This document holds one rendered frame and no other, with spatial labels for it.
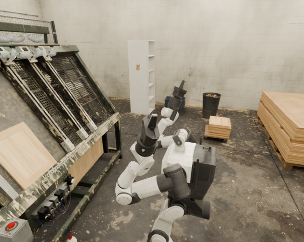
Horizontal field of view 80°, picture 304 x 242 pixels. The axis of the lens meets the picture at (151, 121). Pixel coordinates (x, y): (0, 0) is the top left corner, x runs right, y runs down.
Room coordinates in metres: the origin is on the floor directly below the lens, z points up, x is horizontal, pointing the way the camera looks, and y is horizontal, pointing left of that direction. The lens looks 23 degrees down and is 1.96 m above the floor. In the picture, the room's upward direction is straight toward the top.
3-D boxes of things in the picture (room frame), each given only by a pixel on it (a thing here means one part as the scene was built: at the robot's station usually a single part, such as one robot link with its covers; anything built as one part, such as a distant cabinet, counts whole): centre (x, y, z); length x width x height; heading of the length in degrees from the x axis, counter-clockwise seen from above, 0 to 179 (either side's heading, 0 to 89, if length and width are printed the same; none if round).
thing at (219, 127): (3.74, -1.47, 0.20); 0.61 x 0.53 x 0.40; 162
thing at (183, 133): (0.96, -0.17, 1.44); 0.10 x 0.07 x 0.09; 162
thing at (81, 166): (2.22, 0.93, 0.53); 0.90 x 0.02 x 0.55; 167
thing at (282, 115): (3.53, -3.10, 0.39); 2.46 x 1.05 x 0.78; 162
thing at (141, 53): (5.46, 0.28, 1.03); 0.61 x 0.58 x 2.05; 162
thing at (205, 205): (0.93, -0.26, 0.97); 0.28 x 0.13 x 0.18; 72
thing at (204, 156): (0.94, -0.23, 1.23); 0.34 x 0.30 x 0.36; 162
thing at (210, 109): (5.03, -1.69, 0.33); 0.52 x 0.51 x 0.65; 162
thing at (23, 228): (0.78, 0.86, 0.84); 0.12 x 0.12 x 0.18; 77
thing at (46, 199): (1.22, 0.83, 0.69); 0.50 x 0.14 x 0.24; 167
